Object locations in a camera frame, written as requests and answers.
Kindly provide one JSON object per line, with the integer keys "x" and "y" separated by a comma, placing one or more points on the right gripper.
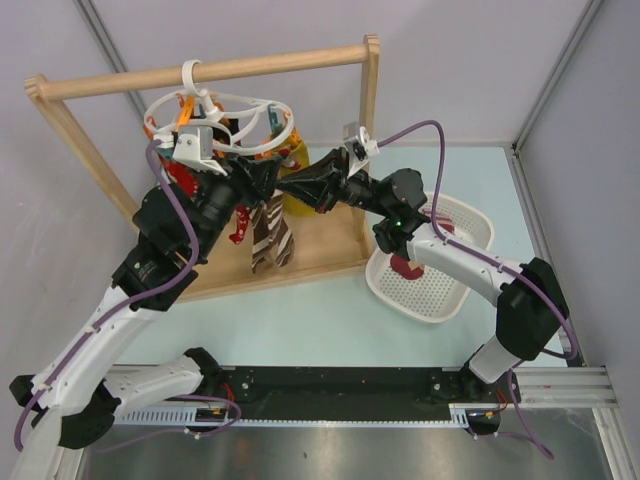
{"x": 322, "y": 184}

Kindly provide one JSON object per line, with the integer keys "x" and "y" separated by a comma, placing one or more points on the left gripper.
{"x": 252, "y": 180}

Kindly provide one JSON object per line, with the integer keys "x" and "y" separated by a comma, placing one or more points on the red patterned sock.
{"x": 242, "y": 224}
{"x": 183, "y": 177}

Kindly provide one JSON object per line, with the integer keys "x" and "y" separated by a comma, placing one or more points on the brown white striped sock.
{"x": 281, "y": 244}

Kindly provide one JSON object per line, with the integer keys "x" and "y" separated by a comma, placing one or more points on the white plastic clip hanger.
{"x": 231, "y": 117}

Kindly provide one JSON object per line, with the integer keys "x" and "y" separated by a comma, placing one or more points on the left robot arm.
{"x": 74, "y": 402}

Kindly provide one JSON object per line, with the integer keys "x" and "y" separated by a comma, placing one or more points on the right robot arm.
{"x": 529, "y": 302}

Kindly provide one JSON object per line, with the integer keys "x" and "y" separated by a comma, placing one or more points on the wooden clothes rack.
{"x": 332, "y": 244}

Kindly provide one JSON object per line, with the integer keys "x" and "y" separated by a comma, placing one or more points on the teal peg far side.
{"x": 274, "y": 121}

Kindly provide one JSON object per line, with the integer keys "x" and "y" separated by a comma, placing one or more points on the yellow-orange peg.
{"x": 187, "y": 110}

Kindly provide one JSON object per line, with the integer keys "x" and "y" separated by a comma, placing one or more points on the orange clothes peg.
{"x": 149, "y": 127}

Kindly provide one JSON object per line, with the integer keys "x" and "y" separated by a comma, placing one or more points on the tan maroon sock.
{"x": 408, "y": 270}

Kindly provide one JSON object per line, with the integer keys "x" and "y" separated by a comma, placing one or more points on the white perforated plastic basket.
{"x": 435, "y": 297}

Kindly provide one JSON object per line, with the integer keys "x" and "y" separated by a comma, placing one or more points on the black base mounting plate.
{"x": 356, "y": 392}

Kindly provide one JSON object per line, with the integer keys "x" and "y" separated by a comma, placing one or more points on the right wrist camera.
{"x": 360, "y": 147}

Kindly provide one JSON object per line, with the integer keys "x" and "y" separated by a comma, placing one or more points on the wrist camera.
{"x": 192, "y": 146}
{"x": 360, "y": 147}

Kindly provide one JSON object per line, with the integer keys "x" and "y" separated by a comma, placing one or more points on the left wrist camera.
{"x": 192, "y": 146}

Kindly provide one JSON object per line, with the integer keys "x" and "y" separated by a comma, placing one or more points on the white slotted cable duct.
{"x": 203, "y": 416}

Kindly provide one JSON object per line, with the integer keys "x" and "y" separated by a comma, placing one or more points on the aluminium frame rail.
{"x": 565, "y": 388}

